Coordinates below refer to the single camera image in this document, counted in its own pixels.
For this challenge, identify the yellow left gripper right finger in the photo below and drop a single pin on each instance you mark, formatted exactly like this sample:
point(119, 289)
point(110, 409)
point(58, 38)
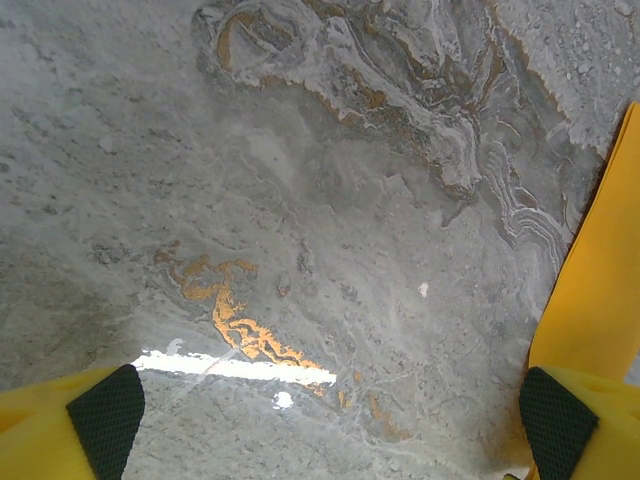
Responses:
point(610, 435)

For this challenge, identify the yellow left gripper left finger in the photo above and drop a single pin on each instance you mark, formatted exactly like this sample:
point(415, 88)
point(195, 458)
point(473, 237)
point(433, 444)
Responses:
point(40, 440)

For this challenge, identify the orange cloth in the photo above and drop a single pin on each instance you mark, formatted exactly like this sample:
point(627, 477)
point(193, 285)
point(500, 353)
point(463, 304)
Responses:
point(595, 280)

